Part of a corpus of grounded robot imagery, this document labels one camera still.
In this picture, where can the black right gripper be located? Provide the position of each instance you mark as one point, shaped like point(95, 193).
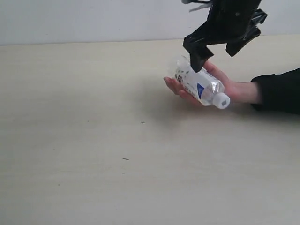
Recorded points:
point(230, 22)

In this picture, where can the clear bottle blue-white label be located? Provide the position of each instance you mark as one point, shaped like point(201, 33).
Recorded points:
point(205, 88)

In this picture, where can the person's bare hand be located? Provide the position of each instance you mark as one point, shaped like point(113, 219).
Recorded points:
point(238, 92)

